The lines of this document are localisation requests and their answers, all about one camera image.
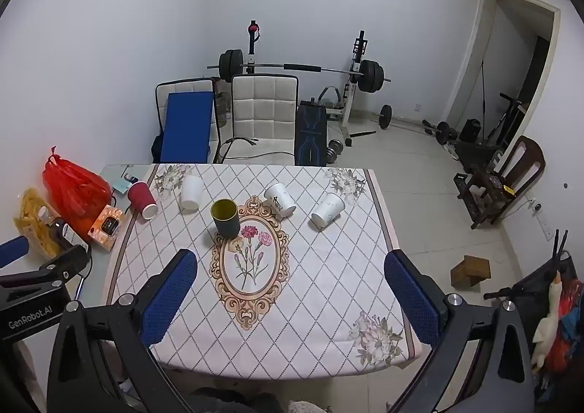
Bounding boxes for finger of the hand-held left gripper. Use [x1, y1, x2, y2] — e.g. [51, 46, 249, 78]
[0, 235, 31, 269]
[0, 244, 91, 290]

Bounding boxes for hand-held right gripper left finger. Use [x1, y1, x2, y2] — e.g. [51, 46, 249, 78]
[46, 249, 199, 413]

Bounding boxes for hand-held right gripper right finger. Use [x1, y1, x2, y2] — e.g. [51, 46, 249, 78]
[384, 250, 535, 413]

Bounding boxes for dark green cup yellow inside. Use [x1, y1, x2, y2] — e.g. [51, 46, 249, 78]
[210, 198, 241, 240]

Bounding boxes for red paper cup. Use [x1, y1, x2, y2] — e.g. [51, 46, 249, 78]
[127, 181, 159, 220]

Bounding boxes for plain white paper cup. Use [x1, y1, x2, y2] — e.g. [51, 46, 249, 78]
[310, 193, 346, 232]
[179, 174, 204, 212]

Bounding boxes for white paper cup black print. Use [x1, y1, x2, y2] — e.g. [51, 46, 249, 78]
[264, 182, 297, 219]

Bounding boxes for black cylindrical object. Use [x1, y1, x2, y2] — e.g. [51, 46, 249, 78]
[49, 218, 70, 250]

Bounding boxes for yellow snack bag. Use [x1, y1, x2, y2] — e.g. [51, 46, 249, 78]
[14, 187, 69, 259]

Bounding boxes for orange patterned box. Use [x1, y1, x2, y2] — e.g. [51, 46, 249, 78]
[88, 205, 125, 252]

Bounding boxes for brown wooden box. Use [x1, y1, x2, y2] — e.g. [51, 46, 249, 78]
[450, 254, 492, 289]

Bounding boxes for red plastic bag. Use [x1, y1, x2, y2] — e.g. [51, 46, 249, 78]
[42, 146, 113, 233]

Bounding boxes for floral diamond pattern tablecloth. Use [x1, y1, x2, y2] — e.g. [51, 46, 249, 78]
[104, 163, 432, 381]

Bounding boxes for pale blue packet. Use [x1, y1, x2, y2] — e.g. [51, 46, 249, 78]
[112, 173, 138, 196]

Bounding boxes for black fabric cart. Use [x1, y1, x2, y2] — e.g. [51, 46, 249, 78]
[485, 252, 584, 413]

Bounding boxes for white duck toy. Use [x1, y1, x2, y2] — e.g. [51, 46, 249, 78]
[531, 271, 565, 372]

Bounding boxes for colourful clothing bundle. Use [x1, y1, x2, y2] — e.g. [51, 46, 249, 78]
[546, 278, 584, 374]

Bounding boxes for small metal dumbbell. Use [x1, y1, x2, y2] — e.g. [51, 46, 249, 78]
[326, 139, 348, 163]

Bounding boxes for black dumbbell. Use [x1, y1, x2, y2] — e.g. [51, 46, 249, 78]
[422, 120, 459, 146]

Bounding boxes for blue cushion pad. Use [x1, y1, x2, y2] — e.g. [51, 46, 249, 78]
[161, 92, 215, 164]

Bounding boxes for dark wooden chair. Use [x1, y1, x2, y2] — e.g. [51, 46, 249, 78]
[453, 136, 546, 230]

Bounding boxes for black speaker box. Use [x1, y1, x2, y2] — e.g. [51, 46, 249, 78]
[458, 119, 483, 143]

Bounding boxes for short barbell black plate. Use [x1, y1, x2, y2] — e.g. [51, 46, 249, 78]
[379, 104, 439, 130]

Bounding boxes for black blue weight bench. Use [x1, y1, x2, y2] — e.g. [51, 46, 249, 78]
[294, 98, 329, 167]

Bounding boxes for black exercise machine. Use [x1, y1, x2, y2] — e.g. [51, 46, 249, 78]
[483, 93, 526, 150]

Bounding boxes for white padded chair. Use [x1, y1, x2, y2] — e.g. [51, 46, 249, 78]
[218, 74, 300, 166]
[154, 78, 223, 164]

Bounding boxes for white barbell rack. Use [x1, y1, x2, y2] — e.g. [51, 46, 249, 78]
[244, 20, 379, 148]

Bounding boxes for long barbell black plates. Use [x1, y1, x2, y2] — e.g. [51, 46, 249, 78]
[207, 49, 392, 93]

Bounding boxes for black cable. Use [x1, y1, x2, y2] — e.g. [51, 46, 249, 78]
[219, 136, 293, 159]

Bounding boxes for white door frame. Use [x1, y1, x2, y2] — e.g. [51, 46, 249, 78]
[444, 0, 561, 147]

